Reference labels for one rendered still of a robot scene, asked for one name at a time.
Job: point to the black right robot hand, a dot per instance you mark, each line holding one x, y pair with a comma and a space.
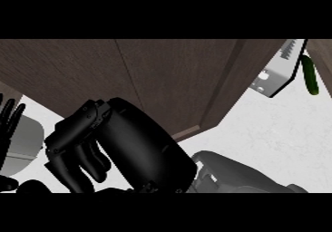
142, 151

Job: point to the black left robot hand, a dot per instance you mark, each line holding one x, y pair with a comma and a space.
4, 127

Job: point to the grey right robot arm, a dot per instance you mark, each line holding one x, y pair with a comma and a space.
244, 178

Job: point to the brown wooden cabinet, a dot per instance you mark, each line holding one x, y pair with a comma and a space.
164, 78

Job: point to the dark green cucumber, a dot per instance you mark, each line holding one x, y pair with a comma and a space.
311, 75

